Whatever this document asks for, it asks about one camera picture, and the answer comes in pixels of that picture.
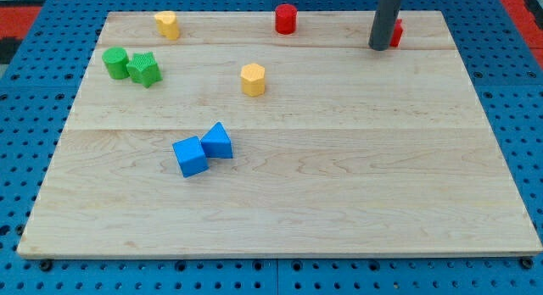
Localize wooden board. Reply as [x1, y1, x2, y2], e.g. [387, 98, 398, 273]
[18, 11, 542, 259]

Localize blue triangle block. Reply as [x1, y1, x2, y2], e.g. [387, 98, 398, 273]
[200, 122, 233, 159]

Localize yellow hexagon block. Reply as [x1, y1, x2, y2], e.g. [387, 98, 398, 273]
[240, 64, 266, 97]

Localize blue cube block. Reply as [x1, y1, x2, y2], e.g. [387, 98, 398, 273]
[172, 136, 209, 178]

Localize red cylinder block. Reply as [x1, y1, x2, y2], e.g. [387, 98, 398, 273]
[275, 3, 298, 35]

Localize green star block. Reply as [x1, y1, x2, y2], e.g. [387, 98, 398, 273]
[126, 52, 162, 88]

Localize yellow heart block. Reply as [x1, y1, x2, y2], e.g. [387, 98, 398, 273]
[154, 10, 180, 40]

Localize red block behind rod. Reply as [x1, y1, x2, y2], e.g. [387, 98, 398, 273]
[389, 19, 404, 47]

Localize green cylinder block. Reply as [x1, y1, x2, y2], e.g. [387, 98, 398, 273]
[102, 47, 129, 80]

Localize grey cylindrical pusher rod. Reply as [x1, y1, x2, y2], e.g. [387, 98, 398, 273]
[368, 0, 402, 51]

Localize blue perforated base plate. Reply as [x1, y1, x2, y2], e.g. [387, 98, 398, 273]
[1, 0, 542, 294]

